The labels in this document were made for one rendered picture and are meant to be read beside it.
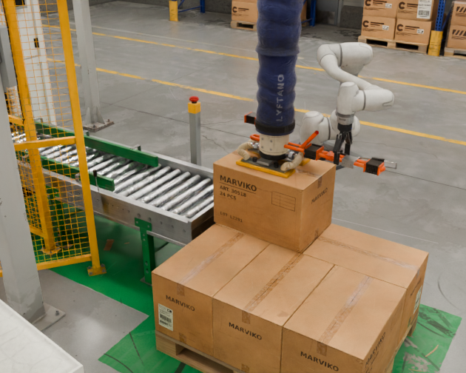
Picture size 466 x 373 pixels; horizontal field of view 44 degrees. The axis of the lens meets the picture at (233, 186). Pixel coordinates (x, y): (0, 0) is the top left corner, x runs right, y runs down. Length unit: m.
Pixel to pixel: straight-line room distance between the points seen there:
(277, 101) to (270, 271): 0.91
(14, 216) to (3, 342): 1.40
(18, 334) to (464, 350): 2.51
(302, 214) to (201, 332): 0.83
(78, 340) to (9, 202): 0.91
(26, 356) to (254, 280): 1.39
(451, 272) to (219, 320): 1.92
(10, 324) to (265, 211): 1.62
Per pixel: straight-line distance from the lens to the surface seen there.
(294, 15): 3.00
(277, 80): 3.06
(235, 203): 3.35
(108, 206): 3.86
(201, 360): 3.34
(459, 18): 10.02
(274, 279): 3.04
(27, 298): 3.67
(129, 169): 4.31
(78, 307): 3.84
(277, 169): 3.20
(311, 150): 3.14
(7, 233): 3.40
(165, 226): 3.57
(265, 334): 2.84
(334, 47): 3.47
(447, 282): 4.18
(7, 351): 2.06
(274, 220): 3.24
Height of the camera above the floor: 2.33
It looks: 27 degrees down
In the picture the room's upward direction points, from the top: straight up
